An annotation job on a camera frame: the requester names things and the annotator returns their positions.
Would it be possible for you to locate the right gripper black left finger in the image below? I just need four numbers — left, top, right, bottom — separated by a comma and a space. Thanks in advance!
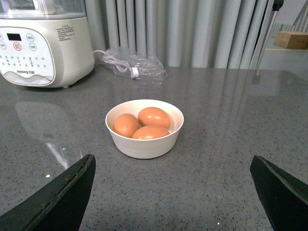
0, 154, 96, 231

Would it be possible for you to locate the metal tripod leg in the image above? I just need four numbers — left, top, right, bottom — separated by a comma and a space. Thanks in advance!
256, 0, 284, 76

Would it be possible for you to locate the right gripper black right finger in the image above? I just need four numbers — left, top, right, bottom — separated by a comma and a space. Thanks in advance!
250, 155, 308, 231

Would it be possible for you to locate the white power cable with plug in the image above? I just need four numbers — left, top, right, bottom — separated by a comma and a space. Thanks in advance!
93, 50, 140, 79

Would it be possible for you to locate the brown egg in bowl left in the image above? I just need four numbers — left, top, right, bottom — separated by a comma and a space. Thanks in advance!
112, 113, 140, 138

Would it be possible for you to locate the cardboard box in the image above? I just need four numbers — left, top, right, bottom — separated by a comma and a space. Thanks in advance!
274, 31, 308, 50

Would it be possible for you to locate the white bowl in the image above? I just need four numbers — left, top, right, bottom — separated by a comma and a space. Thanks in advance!
105, 99, 184, 159

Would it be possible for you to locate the brown egg in bowl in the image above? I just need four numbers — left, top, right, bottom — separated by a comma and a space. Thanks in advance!
132, 125, 170, 140
138, 107, 171, 128
112, 113, 140, 138

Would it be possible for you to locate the brown egg in bowl back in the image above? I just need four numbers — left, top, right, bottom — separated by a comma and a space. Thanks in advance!
138, 107, 171, 128

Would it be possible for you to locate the white Joyoung blender appliance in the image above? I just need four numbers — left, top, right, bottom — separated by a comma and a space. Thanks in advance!
0, 0, 94, 88

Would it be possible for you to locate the brown egg in bowl front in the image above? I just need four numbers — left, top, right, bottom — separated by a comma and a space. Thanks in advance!
132, 125, 170, 140

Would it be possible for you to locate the clear plastic bag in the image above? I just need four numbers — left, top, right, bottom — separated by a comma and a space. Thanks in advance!
97, 47, 167, 81

